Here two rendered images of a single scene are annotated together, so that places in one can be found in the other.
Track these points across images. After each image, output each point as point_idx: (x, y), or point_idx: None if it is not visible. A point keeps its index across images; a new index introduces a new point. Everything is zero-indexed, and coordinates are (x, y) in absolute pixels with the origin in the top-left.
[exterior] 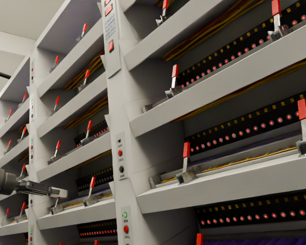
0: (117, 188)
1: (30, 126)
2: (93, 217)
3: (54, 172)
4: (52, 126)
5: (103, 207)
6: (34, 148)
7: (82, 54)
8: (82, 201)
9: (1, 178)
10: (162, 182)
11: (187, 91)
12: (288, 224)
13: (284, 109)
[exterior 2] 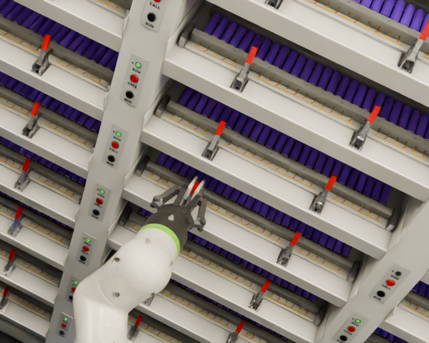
0: (359, 297)
1: (132, 27)
2: (289, 280)
3: (206, 171)
4: (227, 103)
5: (319, 290)
6: (143, 85)
7: (395, 90)
8: (237, 213)
9: (186, 240)
10: (408, 306)
11: None
12: None
13: None
